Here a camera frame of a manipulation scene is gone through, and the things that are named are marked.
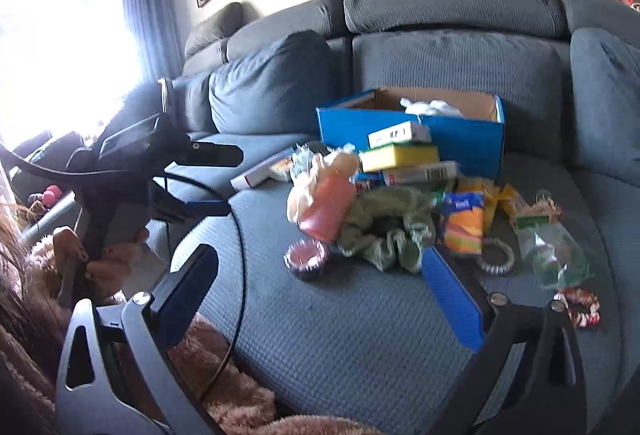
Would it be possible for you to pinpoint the red floral scrunchie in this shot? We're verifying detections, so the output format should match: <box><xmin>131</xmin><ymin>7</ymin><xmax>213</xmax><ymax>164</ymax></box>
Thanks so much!
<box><xmin>553</xmin><ymin>288</ymin><xmax>601</xmax><ymax>329</ymax></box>

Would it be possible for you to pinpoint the green printed plastic bag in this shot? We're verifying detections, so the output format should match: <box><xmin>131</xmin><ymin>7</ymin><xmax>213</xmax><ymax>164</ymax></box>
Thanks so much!
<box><xmin>512</xmin><ymin>200</ymin><xmax>590</xmax><ymax>291</ymax></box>

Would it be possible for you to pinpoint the pink foil round container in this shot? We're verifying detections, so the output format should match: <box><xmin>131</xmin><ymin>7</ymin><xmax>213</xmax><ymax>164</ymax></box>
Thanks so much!
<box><xmin>283</xmin><ymin>239</ymin><xmax>330</xmax><ymax>281</ymax></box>

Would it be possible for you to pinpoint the orange blue tissue pack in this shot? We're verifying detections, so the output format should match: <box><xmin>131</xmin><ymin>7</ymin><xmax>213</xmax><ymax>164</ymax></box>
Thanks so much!
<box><xmin>440</xmin><ymin>192</ymin><xmax>484</xmax><ymax>256</ymax></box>

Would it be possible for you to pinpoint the person's left hand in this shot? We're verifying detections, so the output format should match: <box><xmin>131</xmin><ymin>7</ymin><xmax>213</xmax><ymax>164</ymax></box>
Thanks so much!
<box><xmin>52</xmin><ymin>227</ymin><xmax>149</xmax><ymax>301</ymax></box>

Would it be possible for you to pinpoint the book on sofa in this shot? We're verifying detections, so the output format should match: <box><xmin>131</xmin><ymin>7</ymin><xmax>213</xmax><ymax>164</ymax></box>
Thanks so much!
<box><xmin>231</xmin><ymin>147</ymin><xmax>294</xmax><ymax>192</ymax></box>

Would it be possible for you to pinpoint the blue throw pillow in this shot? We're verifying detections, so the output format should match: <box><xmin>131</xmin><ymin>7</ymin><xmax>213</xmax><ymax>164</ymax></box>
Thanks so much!
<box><xmin>208</xmin><ymin>31</ymin><xmax>340</xmax><ymax>135</ymax></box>

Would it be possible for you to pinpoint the pink bottle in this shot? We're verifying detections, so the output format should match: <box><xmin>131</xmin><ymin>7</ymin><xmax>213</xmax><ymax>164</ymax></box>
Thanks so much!
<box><xmin>299</xmin><ymin>175</ymin><xmax>356</xmax><ymax>243</ymax></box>

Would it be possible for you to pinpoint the grey window curtain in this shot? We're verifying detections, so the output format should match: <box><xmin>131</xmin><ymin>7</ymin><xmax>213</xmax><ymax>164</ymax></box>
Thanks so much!
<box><xmin>122</xmin><ymin>0</ymin><xmax>182</xmax><ymax>82</ymax></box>

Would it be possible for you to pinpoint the yellow green sponge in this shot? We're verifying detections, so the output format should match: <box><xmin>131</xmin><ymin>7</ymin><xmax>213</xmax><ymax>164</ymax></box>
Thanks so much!
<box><xmin>359</xmin><ymin>143</ymin><xmax>440</xmax><ymax>173</ymax></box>

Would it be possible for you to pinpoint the green scrunchie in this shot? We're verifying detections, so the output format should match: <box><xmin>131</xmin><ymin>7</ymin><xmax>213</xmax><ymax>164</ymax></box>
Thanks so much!
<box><xmin>336</xmin><ymin>186</ymin><xmax>444</xmax><ymax>273</ymax></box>

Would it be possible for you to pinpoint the yellow snack packet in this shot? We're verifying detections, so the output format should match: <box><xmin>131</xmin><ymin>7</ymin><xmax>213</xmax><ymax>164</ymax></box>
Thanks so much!
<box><xmin>457</xmin><ymin>177</ymin><xmax>527</xmax><ymax>236</ymax></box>

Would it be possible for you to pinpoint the white tissue pack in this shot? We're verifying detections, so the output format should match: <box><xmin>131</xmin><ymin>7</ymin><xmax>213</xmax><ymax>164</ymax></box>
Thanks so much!
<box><xmin>368</xmin><ymin>121</ymin><xmax>432</xmax><ymax>149</ymax></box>

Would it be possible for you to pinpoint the white plush toy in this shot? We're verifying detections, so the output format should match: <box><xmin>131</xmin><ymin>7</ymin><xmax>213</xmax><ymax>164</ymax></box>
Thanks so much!
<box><xmin>399</xmin><ymin>98</ymin><xmax>464</xmax><ymax>118</ymax></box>

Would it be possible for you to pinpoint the white barcode box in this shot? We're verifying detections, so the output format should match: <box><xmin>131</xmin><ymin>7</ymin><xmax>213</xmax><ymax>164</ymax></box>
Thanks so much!
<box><xmin>383</xmin><ymin>161</ymin><xmax>459</xmax><ymax>186</ymax></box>

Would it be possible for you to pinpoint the blue cardboard box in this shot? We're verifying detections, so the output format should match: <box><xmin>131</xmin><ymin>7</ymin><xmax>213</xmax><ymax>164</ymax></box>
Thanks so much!
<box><xmin>317</xmin><ymin>87</ymin><xmax>506</xmax><ymax>179</ymax></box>

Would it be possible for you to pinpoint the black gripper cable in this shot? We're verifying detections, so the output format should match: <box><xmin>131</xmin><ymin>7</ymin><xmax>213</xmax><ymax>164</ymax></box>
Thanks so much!
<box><xmin>0</xmin><ymin>139</ymin><xmax>249</xmax><ymax>406</ymax></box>

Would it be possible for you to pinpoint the silver spiral hair tie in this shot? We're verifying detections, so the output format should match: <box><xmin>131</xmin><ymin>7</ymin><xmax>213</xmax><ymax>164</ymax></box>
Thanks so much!
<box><xmin>476</xmin><ymin>237</ymin><xmax>516</xmax><ymax>276</ymax></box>

